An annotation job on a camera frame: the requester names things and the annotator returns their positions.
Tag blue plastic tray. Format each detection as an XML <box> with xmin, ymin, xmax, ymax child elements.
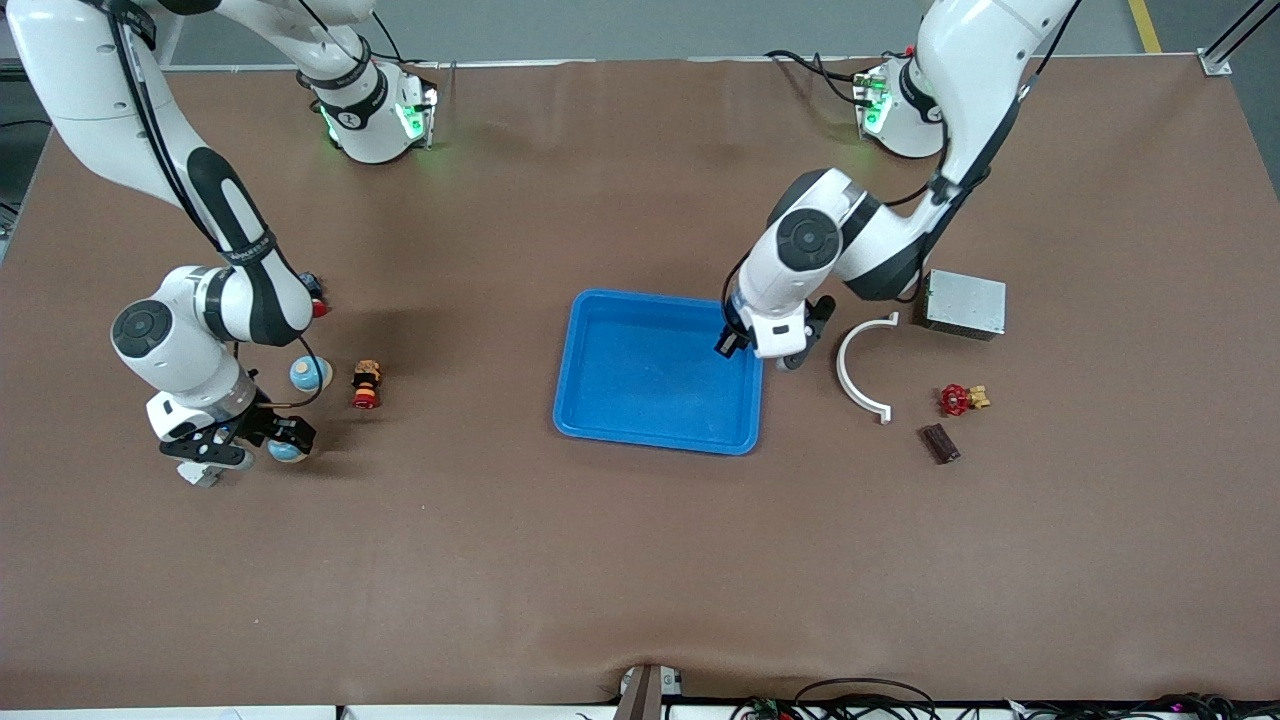
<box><xmin>552</xmin><ymin>289</ymin><xmax>768</xmax><ymax>457</ymax></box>

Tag white curved plastic clip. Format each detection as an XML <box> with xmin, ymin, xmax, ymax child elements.
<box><xmin>835</xmin><ymin>312</ymin><xmax>901</xmax><ymax>426</ymax></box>

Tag grey metal power supply box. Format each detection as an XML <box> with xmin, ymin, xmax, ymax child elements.
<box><xmin>920</xmin><ymin>269</ymin><xmax>1008</xmax><ymax>342</ymax></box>

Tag black arm base cables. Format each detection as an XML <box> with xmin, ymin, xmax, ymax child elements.
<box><xmin>368</xmin><ymin>8</ymin><xmax>441</xmax><ymax>73</ymax></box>
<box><xmin>764</xmin><ymin>48</ymin><xmax>883</xmax><ymax>107</ymax></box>

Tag grey camera stand mount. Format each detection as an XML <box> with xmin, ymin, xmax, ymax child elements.
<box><xmin>613</xmin><ymin>663</ymin><xmax>686</xmax><ymax>720</ymax></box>

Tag black looped cable bundle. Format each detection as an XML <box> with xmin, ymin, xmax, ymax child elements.
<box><xmin>730</xmin><ymin>678</ymin><xmax>941</xmax><ymax>720</ymax></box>

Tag black left arm base cables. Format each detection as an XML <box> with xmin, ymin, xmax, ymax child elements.
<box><xmin>764</xmin><ymin>48</ymin><xmax>883</xmax><ymax>107</ymax></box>

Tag red handled brass valve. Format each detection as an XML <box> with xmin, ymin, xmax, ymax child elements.
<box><xmin>938</xmin><ymin>383</ymin><xmax>992</xmax><ymax>418</ymax></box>

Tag black right arm base cables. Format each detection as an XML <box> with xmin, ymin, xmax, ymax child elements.
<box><xmin>368</xmin><ymin>8</ymin><xmax>441</xmax><ymax>73</ymax></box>

